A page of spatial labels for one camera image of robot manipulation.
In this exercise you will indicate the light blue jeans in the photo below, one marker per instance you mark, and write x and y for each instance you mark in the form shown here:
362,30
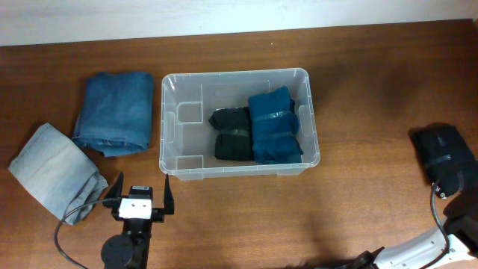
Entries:
56,172

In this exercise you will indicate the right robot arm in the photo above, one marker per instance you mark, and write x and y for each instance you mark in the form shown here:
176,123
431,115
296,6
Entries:
452,240

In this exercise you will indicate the clear plastic storage bin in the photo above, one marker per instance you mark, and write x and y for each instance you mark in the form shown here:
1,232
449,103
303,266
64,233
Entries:
187,138

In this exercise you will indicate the small black garment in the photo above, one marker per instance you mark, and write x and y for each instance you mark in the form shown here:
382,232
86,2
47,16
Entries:
234,134

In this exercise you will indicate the large black garment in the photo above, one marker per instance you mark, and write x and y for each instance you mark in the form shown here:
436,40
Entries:
446,159

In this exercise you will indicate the dark blue folded jeans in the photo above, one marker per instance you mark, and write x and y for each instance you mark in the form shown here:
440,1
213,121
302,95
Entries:
116,116

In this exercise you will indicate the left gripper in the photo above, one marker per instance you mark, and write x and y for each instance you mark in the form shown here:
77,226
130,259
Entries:
158,214

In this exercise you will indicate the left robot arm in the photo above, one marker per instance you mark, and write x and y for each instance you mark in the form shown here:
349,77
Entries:
130,248

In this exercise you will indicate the teal blue garment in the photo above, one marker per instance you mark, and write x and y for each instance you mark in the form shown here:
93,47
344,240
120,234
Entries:
274,128

